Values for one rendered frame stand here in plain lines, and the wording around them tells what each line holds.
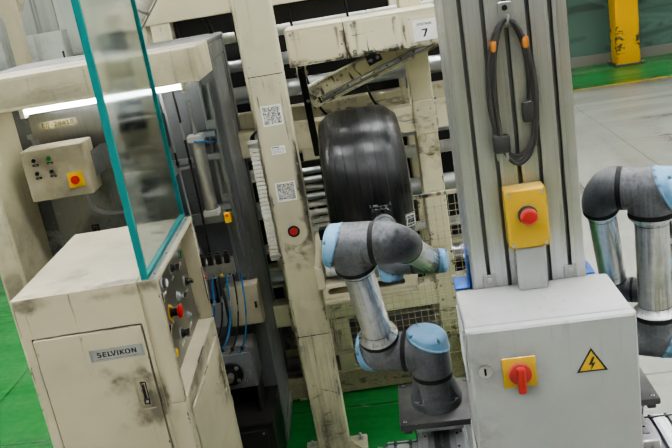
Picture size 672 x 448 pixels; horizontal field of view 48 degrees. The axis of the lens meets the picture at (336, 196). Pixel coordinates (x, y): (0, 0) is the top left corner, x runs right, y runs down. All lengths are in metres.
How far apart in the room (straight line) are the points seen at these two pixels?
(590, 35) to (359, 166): 9.97
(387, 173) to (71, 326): 1.14
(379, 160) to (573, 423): 1.25
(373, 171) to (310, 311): 0.68
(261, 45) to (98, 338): 1.17
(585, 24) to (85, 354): 10.87
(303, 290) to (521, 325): 1.50
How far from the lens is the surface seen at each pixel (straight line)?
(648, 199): 2.06
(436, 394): 2.24
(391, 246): 1.91
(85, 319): 2.16
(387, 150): 2.63
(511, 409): 1.66
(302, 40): 2.98
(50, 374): 2.27
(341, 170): 2.61
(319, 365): 3.09
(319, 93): 3.14
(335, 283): 2.83
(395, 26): 2.98
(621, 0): 11.95
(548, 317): 1.61
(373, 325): 2.13
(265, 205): 2.88
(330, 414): 3.20
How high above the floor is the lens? 1.96
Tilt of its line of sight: 16 degrees down
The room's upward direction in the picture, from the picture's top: 10 degrees counter-clockwise
